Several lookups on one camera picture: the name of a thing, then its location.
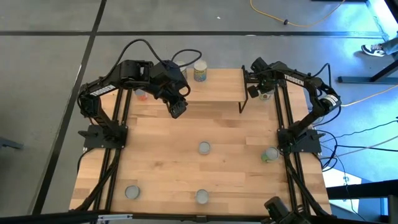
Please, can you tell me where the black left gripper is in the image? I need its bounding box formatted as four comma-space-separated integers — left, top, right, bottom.
149, 60, 191, 119

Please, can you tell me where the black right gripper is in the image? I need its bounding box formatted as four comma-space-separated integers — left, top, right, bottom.
248, 57, 282, 99

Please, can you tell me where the pale green fruit can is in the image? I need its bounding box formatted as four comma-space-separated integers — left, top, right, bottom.
259, 89, 275, 101

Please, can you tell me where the orange yellow can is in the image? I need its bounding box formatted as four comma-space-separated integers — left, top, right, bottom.
198, 141, 212, 156

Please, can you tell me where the green lime can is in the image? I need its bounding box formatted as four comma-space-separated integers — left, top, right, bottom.
261, 146, 280, 163

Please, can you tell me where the wooden shelf with black legs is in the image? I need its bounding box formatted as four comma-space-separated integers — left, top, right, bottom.
164, 64, 249, 114

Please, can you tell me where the black desk stand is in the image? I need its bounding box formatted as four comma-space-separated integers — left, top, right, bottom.
337, 58, 398, 85

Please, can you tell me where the person's shoe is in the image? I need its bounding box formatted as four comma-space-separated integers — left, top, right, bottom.
361, 43, 386, 58

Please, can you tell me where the black table beam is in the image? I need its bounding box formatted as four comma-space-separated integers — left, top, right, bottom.
326, 179, 398, 200

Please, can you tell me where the person's leg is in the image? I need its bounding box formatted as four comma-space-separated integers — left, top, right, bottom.
381, 37, 398, 57

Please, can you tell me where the yellow floor cable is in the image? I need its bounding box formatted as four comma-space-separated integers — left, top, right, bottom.
249, 0, 346, 28

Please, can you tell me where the black aluminium table frame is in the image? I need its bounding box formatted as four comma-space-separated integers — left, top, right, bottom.
0, 74, 398, 224

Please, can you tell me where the yellow extension cord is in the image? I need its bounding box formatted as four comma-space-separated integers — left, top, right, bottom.
340, 84, 398, 108

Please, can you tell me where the silver frame bracket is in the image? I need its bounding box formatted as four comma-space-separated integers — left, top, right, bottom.
96, 213, 134, 222

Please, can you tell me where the black floor cable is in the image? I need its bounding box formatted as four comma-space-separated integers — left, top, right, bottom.
320, 143, 398, 153

